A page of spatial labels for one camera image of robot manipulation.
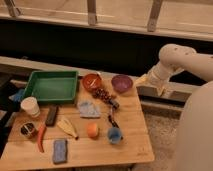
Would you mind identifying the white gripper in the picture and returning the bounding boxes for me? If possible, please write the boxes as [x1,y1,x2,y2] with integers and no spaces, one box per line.
[134,63,173,97]

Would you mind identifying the blue object behind tray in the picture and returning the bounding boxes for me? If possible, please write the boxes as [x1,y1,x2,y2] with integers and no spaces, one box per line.
[9,89,24,102]

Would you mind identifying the black remote control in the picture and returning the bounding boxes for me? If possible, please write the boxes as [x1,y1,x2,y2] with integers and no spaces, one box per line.
[45,105,58,126]

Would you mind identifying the orange bowl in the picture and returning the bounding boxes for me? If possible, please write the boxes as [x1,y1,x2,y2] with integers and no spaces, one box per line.
[82,73,102,92]

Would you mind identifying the blue sponge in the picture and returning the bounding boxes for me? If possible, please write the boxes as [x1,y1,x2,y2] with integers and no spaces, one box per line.
[52,139,68,164]

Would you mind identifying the orange fruit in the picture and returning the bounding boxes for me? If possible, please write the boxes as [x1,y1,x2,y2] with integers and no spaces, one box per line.
[86,123,99,138]

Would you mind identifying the dark grape bunch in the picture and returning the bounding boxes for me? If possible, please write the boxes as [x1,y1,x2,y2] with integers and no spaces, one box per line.
[92,88,119,109]

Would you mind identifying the blue grey towel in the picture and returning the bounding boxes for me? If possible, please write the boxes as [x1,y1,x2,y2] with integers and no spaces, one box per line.
[77,101,101,118]

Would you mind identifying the purple bowl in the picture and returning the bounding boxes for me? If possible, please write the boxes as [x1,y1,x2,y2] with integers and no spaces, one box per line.
[111,74,133,93]

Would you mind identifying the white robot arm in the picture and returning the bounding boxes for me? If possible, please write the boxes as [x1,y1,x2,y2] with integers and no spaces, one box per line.
[134,44,213,171]

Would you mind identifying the white paper cup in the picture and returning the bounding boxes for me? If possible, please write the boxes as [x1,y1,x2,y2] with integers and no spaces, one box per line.
[21,97,40,117]

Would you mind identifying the black handled utensil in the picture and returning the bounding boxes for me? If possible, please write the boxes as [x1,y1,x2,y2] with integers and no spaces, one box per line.
[108,107,119,128]

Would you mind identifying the red chili pepper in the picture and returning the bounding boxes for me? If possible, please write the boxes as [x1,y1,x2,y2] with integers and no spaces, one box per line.
[37,124,46,153]

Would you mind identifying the green plastic tray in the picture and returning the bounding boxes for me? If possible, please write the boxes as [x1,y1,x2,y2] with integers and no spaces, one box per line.
[23,71,78,104]

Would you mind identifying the wooden table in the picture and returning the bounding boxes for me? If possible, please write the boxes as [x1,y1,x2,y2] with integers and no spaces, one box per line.
[0,75,156,171]

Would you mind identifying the small metal tin can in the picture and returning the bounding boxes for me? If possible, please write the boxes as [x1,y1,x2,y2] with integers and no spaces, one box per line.
[20,122,37,139]

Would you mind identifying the blue cup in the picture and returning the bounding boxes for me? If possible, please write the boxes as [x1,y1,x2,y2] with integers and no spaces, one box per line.
[107,127,122,144]

